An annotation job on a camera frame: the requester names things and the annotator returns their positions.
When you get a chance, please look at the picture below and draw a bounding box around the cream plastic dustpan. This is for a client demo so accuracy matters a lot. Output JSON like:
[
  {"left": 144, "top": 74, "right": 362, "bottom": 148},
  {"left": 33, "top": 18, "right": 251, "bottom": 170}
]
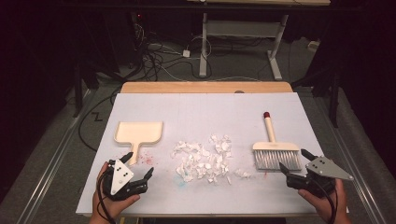
[{"left": 113, "top": 120, "right": 164, "bottom": 166}]

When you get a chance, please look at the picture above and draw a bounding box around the black floor cable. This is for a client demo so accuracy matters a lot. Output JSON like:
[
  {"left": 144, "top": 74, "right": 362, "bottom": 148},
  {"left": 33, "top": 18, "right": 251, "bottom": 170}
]
[{"left": 78, "top": 90, "right": 122, "bottom": 153}]

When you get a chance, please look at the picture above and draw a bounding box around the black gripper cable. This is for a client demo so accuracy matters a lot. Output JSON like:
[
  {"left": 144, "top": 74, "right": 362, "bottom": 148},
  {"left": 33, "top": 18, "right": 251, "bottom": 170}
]
[
  {"left": 96, "top": 169, "right": 117, "bottom": 224},
  {"left": 311, "top": 178, "right": 340, "bottom": 224}
]

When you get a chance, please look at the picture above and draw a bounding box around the white foam board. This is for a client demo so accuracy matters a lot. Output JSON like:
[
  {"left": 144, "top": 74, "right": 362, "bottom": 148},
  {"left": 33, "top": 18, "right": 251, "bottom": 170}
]
[{"left": 75, "top": 91, "right": 325, "bottom": 217}]

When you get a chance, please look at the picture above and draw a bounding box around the black metal stand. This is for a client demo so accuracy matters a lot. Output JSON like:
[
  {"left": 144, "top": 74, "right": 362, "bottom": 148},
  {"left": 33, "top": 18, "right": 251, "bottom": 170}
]
[{"left": 73, "top": 62, "right": 85, "bottom": 119}]

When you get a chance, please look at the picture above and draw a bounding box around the cream brush with grey bristles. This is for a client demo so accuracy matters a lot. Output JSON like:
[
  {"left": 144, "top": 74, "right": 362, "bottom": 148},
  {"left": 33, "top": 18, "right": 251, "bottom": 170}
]
[{"left": 251, "top": 111, "right": 303, "bottom": 172}]

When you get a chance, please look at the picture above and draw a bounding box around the person's left hand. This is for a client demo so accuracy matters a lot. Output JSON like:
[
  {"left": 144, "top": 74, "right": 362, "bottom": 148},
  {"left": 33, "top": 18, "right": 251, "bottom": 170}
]
[{"left": 92, "top": 161, "right": 141, "bottom": 222}]

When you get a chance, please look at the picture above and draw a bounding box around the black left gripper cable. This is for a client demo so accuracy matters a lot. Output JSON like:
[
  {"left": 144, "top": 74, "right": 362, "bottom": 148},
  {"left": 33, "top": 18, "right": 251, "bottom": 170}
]
[{"left": 96, "top": 169, "right": 117, "bottom": 224}]

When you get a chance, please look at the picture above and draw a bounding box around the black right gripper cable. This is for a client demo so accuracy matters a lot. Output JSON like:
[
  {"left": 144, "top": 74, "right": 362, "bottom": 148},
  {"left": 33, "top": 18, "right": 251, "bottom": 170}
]
[{"left": 311, "top": 178, "right": 340, "bottom": 224}]

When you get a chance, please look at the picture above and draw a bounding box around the tangle of black cables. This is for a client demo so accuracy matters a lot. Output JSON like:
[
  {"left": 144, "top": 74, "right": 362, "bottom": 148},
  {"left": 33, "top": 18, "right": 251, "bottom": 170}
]
[{"left": 134, "top": 21, "right": 213, "bottom": 82}]

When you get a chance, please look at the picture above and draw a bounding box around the pile of white paper scraps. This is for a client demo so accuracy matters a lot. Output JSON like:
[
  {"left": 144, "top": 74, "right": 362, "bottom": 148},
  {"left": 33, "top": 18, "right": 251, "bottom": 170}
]
[{"left": 170, "top": 133, "right": 255, "bottom": 185}]

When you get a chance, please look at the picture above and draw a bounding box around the metal floor rail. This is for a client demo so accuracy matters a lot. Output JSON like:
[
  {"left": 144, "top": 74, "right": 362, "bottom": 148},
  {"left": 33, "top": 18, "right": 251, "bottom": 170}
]
[
  {"left": 15, "top": 90, "right": 94, "bottom": 224},
  {"left": 311, "top": 92, "right": 387, "bottom": 224}
]

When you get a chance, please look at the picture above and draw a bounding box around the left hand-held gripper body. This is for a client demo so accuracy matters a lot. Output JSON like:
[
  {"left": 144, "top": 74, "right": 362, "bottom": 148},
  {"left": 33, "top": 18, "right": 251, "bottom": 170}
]
[{"left": 102, "top": 158, "right": 149, "bottom": 202}]

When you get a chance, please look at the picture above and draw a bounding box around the white desk frame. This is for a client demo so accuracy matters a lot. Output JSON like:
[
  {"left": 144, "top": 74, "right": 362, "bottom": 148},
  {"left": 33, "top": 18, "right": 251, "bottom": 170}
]
[{"left": 186, "top": 0, "right": 332, "bottom": 81}]

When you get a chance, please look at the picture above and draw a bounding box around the person's right hand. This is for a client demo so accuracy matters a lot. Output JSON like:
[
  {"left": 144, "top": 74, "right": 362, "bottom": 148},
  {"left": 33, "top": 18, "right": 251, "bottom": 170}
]
[{"left": 297, "top": 178, "right": 348, "bottom": 222}]

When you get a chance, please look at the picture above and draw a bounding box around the wooden table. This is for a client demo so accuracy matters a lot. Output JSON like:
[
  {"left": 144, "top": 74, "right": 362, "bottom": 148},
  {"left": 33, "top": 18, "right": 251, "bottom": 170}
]
[{"left": 120, "top": 81, "right": 294, "bottom": 94}]

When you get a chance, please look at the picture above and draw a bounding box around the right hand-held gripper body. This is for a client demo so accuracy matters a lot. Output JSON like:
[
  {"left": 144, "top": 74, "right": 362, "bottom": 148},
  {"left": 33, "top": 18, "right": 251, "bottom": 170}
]
[{"left": 286, "top": 156, "right": 355, "bottom": 199}]

